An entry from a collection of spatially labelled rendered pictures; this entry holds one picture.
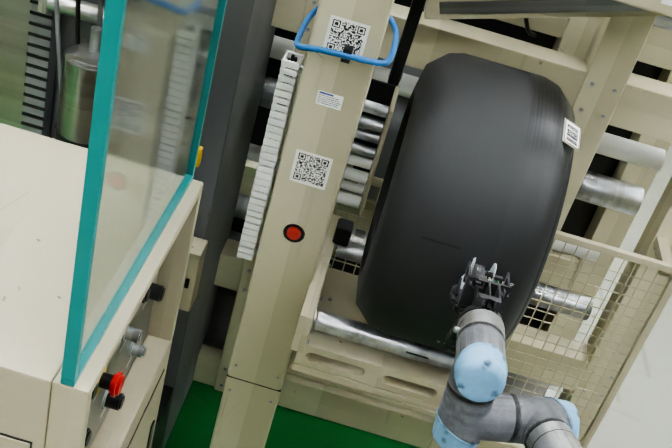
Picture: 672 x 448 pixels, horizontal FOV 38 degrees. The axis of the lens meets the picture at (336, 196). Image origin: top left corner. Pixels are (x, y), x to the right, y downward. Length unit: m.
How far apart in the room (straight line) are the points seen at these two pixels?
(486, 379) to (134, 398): 0.69
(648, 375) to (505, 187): 2.23
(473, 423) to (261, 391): 0.90
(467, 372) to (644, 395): 2.40
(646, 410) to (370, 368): 1.83
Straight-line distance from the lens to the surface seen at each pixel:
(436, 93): 1.83
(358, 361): 2.07
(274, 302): 2.14
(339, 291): 2.33
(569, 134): 1.85
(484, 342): 1.46
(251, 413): 2.37
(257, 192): 2.01
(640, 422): 3.68
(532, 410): 1.56
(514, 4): 2.18
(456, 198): 1.74
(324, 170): 1.93
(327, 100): 1.86
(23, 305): 1.43
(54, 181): 1.68
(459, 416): 1.51
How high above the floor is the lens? 2.22
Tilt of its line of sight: 32 degrees down
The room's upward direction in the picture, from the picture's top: 16 degrees clockwise
